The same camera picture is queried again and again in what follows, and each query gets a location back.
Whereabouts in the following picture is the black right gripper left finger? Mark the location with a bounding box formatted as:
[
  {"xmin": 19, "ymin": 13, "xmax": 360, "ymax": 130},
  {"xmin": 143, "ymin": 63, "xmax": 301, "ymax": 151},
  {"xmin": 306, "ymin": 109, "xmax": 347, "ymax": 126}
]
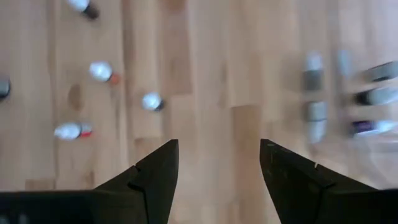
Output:
[{"xmin": 0, "ymin": 138, "xmax": 180, "ymax": 224}]

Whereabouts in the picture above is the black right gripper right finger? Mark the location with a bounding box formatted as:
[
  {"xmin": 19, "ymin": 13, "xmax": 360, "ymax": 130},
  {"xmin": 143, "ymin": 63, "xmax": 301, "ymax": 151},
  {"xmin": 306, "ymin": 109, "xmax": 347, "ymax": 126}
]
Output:
[{"xmin": 259, "ymin": 138, "xmax": 398, "ymax": 224}]

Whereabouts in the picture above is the small dark food coloring bottle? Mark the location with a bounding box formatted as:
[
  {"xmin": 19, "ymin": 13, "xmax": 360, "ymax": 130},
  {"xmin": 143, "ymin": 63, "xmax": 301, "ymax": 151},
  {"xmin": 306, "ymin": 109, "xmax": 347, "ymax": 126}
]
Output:
[
  {"xmin": 303, "ymin": 51, "xmax": 325, "ymax": 91},
  {"xmin": 354, "ymin": 86, "xmax": 398, "ymax": 106},
  {"xmin": 306, "ymin": 101, "xmax": 329, "ymax": 144}
]

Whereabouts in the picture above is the small red food coloring bottle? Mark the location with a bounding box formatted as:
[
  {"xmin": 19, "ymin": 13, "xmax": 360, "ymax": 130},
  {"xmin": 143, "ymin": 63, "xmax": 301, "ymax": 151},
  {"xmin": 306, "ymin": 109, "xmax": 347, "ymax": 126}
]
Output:
[{"xmin": 53, "ymin": 121, "xmax": 94, "ymax": 141}]

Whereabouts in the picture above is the small purple food coloring bottle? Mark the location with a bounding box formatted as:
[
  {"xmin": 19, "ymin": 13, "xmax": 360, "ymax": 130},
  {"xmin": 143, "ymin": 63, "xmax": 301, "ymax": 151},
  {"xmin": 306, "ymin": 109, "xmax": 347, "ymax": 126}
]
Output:
[{"xmin": 351, "ymin": 119, "xmax": 398, "ymax": 138}]

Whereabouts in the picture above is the small navy food coloring bottle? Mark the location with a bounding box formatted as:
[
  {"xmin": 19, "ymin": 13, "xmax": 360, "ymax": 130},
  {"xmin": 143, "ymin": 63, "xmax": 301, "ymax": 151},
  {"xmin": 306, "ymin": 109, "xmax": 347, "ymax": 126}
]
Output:
[{"xmin": 141, "ymin": 91, "xmax": 165, "ymax": 113}]

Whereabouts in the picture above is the small orange food coloring bottle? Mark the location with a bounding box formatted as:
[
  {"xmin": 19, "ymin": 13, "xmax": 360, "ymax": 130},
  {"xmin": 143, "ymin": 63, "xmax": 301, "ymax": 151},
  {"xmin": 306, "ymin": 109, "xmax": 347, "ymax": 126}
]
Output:
[{"xmin": 88, "ymin": 60, "xmax": 121, "ymax": 85}]

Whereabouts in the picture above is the small brown food coloring bottle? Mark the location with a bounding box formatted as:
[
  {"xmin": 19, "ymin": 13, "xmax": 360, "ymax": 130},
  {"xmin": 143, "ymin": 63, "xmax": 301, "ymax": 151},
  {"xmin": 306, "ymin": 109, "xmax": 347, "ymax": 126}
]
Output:
[{"xmin": 67, "ymin": 0, "xmax": 100, "ymax": 20}]

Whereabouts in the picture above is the clear plastic bin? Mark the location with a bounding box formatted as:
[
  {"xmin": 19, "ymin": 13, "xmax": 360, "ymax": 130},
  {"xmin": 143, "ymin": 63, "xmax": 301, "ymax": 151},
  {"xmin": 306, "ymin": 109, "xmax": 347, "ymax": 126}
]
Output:
[{"xmin": 292, "ymin": 43, "xmax": 398, "ymax": 190}]

